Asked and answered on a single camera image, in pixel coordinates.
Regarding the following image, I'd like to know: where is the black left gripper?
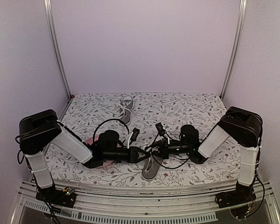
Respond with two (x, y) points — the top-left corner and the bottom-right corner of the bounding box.
(103, 147), (151, 164)

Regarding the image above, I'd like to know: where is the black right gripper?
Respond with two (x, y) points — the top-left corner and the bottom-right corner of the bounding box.
(145, 138), (191, 160)

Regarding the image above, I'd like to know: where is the grey sneaker with red sole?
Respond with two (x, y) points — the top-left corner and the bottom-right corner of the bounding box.
(118, 96), (134, 125)

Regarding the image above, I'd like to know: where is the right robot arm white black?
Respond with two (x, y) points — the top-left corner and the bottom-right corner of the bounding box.
(147, 106), (263, 208)

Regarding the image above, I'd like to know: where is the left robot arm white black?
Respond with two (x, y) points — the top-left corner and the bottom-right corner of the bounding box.
(15, 109), (150, 208)

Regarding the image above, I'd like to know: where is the floral patterned table mat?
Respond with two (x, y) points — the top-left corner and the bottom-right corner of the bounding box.
(39, 92), (255, 189)

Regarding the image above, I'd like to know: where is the pink plastic plate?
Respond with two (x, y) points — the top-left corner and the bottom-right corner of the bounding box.
(84, 135), (99, 145)

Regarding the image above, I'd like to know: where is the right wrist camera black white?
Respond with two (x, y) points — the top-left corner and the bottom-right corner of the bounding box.
(155, 122), (170, 144)

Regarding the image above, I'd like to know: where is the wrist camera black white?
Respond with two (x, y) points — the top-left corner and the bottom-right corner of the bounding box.
(126, 128), (140, 149)
(155, 122), (170, 144)

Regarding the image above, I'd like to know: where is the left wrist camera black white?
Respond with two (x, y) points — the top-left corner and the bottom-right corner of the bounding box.
(126, 128), (140, 149)

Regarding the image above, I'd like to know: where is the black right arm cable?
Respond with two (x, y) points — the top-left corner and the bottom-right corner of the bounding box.
(149, 135), (196, 169)

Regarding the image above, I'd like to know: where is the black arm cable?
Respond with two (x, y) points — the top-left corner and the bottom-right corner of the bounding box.
(149, 135), (196, 169)
(93, 119), (131, 143)

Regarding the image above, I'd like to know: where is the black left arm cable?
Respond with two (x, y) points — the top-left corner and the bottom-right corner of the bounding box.
(93, 119), (131, 143)

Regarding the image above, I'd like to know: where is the aluminium front rail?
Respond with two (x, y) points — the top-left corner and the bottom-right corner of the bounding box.
(11, 180), (280, 224)

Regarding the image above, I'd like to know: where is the right aluminium frame post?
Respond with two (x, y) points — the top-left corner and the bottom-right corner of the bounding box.
(219, 0), (247, 101)

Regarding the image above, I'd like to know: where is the aluminium frame post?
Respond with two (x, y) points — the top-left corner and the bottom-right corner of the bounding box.
(219, 0), (247, 101)
(43, 0), (73, 99)

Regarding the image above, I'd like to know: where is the left aluminium frame post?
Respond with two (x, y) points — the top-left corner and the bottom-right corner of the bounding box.
(43, 0), (73, 99)

